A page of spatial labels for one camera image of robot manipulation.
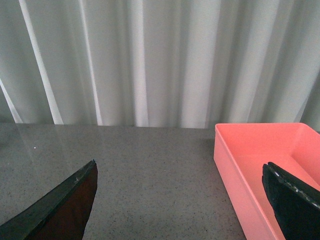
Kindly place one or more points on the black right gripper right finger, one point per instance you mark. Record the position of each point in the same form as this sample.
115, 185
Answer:
296, 204

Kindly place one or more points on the white pleated curtain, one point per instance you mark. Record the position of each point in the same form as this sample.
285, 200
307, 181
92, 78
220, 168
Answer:
160, 63

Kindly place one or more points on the pink plastic bin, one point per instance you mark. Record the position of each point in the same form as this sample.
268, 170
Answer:
241, 150

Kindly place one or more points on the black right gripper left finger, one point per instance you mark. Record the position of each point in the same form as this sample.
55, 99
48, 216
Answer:
62, 214

